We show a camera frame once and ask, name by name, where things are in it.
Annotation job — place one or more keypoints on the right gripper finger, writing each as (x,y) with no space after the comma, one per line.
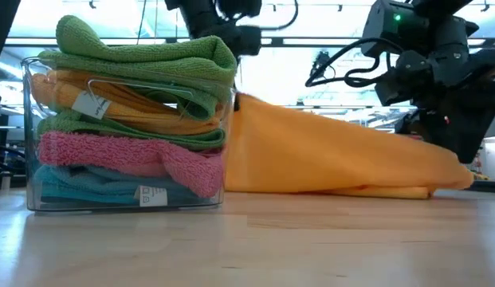
(458,127)

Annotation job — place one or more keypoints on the green microfiber towel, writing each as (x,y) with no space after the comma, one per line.
(151,56)
(71,124)

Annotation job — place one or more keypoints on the orange microfiber towel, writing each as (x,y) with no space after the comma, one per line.
(311,151)
(131,117)

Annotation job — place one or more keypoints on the pink microfiber towel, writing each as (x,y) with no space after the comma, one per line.
(111,153)

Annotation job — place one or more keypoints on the blue microfiber towel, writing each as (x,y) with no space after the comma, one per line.
(71,185)

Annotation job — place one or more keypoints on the clear plastic bin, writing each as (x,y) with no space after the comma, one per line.
(32,195)

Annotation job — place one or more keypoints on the overhead light bar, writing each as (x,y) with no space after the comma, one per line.
(311,41)

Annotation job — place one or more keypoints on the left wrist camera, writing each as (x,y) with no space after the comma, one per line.
(243,40)

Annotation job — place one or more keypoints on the black metal table frame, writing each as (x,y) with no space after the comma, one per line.
(486,185)

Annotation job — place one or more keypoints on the black ceiling-mounted camera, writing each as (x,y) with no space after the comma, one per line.
(319,60)

